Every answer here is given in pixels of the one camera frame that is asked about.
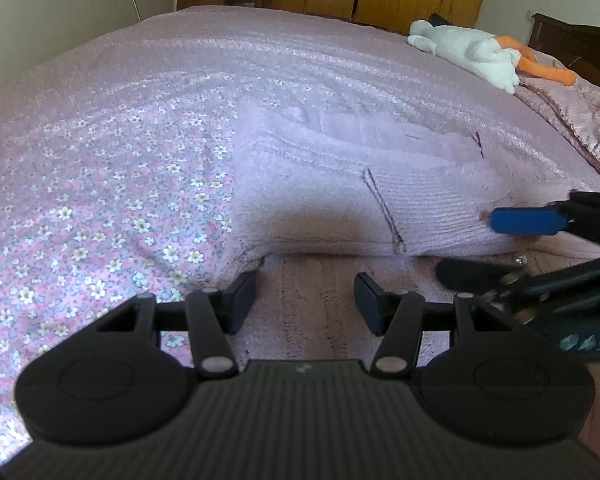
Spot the lilac knitted sweater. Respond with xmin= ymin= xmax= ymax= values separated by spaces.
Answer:
xmin=215 ymin=101 xmax=567 ymax=281

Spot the pink quilted blanket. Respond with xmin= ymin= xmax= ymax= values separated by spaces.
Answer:
xmin=515 ymin=73 xmax=600 ymax=174

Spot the dark wooden headboard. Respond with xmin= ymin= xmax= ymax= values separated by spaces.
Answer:
xmin=529 ymin=13 xmax=600 ymax=87

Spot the white orange plush toy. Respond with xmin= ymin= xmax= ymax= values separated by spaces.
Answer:
xmin=406 ymin=20 xmax=577 ymax=94

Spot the pink floral bed sheet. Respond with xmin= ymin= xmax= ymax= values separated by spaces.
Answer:
xmin=0 ymin=6 xmax=600 ymax=465

